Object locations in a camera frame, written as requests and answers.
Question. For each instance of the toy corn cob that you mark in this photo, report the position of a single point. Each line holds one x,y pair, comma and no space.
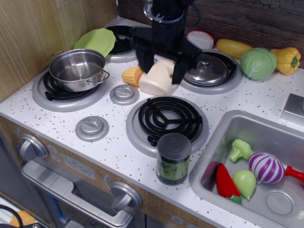
132,75

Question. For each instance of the silver oven door handle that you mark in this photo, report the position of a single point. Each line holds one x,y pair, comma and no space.
61,189

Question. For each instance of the silver knob front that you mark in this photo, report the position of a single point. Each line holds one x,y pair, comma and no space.
92,129

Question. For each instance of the yellow toy squash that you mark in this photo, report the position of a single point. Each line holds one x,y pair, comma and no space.
232,48

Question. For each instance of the silver knob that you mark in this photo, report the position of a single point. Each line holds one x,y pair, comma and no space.
92,129
124,95

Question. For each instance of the hanging steel ladle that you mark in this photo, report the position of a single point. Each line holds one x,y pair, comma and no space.
147,9

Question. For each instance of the front left stove burner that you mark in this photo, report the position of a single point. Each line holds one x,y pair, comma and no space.
49,95

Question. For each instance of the stove burner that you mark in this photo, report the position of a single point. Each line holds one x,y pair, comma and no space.
49,95
122,52
154,117
231,82

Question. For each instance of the back left stove burner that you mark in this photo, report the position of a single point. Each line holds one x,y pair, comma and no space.
122,52

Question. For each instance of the yellow toy bell pepper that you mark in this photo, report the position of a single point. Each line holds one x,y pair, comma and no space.
288,60

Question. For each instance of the toy cheese wedge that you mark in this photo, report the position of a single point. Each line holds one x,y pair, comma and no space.
201,39

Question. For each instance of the red toy chili pepper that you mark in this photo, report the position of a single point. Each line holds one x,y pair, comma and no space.
225,185

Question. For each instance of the back right stove burner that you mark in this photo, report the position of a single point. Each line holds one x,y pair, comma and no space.
231,82

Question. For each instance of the steel pot with handles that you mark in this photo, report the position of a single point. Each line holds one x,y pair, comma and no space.
78,70

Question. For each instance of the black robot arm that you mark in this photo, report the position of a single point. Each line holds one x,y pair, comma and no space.
170,8

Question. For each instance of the green labelled toy can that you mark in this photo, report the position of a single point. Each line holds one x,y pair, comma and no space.
173,152

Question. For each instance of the oven dial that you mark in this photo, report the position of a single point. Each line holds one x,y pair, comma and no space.
124,196
32,148

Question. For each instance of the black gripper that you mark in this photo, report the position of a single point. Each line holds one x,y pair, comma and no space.
166,37

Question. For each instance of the left oven dial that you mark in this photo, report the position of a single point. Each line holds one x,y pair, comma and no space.
32,148

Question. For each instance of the purple toy onion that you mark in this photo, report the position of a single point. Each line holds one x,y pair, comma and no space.
266,168

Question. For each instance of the light green plastic plate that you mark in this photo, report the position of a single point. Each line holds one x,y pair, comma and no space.
101,40

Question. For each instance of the silver sink basin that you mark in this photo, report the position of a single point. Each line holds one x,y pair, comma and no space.
279,205

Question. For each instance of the red toy utensil handle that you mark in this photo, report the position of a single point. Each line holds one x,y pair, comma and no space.
290,171

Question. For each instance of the silver knob middle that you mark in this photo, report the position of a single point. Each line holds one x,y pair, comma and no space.
124,95

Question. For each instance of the right oven dial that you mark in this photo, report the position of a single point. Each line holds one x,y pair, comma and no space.
124,196

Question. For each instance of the orange object with black cable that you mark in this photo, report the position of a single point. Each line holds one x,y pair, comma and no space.
19,219

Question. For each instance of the steel pot lid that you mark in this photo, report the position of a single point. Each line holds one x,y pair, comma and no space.
209,71

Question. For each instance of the green toy cabbage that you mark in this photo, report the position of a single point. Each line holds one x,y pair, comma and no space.
258,63

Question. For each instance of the cream toy milk jug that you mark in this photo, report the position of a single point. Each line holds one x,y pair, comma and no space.
158,81

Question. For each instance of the light green toy pear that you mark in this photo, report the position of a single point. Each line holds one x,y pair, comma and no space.
245,181

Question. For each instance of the front right stove burner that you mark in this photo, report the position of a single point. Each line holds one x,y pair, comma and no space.
154,117

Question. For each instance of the green toy broccoli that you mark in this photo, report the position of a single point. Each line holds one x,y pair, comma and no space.
241,149

